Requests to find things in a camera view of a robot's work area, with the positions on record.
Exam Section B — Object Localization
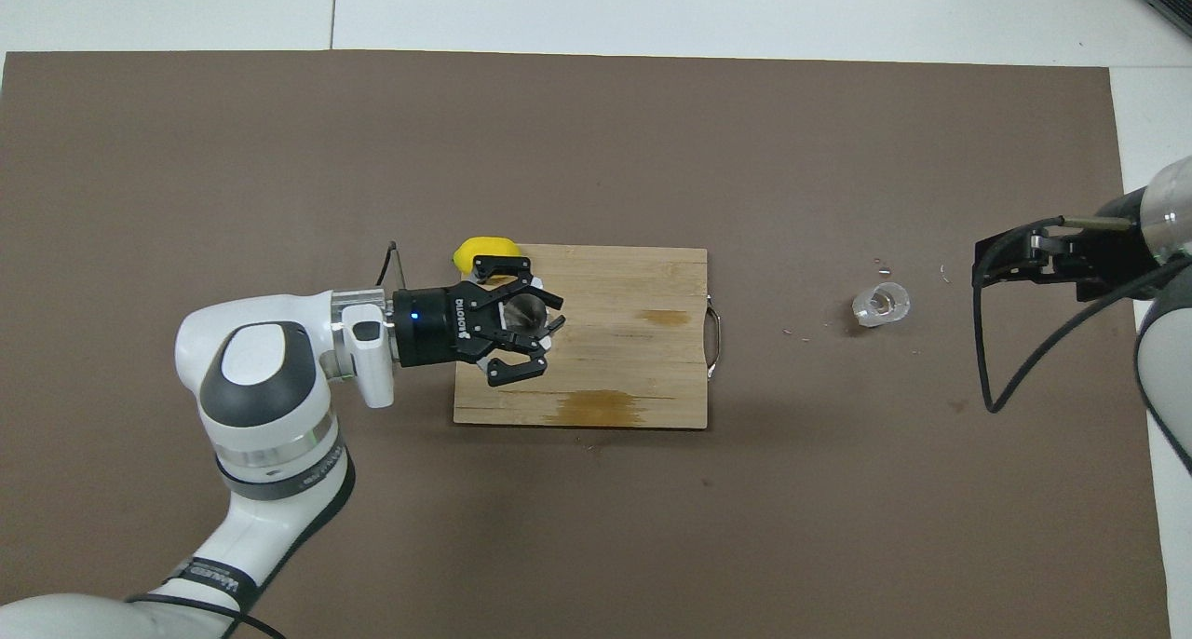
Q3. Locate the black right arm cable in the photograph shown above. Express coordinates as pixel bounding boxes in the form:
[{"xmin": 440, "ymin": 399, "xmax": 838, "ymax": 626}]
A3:
[{"xmin": 971, "ymin": 215, "xmax": 1192, "ymax": 415}]

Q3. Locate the clear glass cup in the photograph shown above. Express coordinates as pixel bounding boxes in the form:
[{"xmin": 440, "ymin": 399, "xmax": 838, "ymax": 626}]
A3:
[{"xmin": 852, "ymin": 282, "xmax": 912, "ymax": 329}]

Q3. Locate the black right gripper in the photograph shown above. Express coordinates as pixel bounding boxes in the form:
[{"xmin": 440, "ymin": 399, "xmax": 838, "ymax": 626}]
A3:
[{"xmin": 973, "ymin": 220, "xmax": 1158, "ymax": 303}]

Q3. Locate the yellow lemon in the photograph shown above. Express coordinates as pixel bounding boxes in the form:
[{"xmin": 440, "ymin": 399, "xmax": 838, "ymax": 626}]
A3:
[{"xmin": 453, "ymin": 237, "xmax": 521, "ymax": 273}]

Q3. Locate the metal double jigger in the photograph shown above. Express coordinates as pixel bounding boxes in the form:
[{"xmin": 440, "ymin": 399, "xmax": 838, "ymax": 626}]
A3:
[{"xmin": 498, "ymin": 290, "xmax": 552, "ymax": 335}]

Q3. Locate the wooden cutting board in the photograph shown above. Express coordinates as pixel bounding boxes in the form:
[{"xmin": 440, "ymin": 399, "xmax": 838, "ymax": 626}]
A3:
[{"xmin": 454, "ymin": 245, "xmax": 723, "ymax": 430}]

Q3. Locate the brown table mat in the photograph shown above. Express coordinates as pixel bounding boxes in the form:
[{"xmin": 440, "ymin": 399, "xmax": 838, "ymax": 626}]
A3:
[{"xmin": 0, "ymin": 50, "xmax": 1172, "ymax": 639}]

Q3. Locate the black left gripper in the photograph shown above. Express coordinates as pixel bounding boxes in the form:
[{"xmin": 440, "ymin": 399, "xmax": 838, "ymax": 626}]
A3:
[{"xmin": 391, "ymin": 255, "xmax": 567, "ymax": 387}]

